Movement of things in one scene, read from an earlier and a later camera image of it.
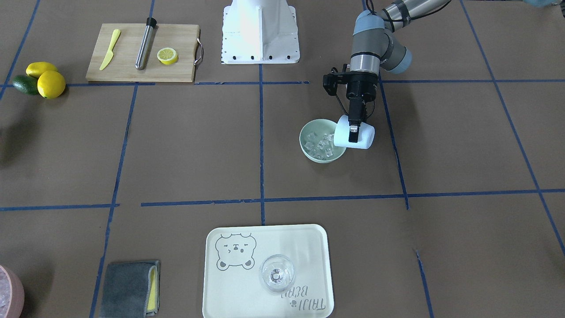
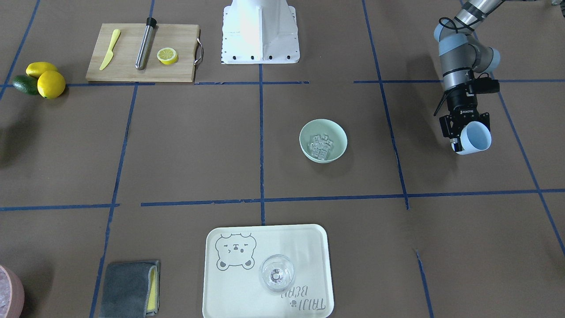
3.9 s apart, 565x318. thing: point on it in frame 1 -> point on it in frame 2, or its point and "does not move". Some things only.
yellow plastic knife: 116,34 does not move
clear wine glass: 277,273 does not move
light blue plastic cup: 366,134 -> 475,136
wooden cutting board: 121,66 does not move
